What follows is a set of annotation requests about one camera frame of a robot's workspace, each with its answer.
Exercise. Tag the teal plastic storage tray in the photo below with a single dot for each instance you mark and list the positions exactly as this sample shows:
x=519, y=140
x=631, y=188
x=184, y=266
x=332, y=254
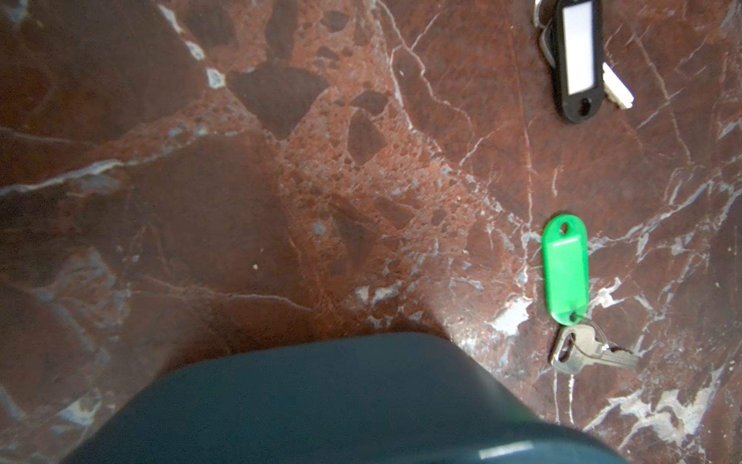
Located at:
x=391, y=398

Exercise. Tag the key with black tag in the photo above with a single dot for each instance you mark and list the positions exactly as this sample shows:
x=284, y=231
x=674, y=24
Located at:
x=571, y=41

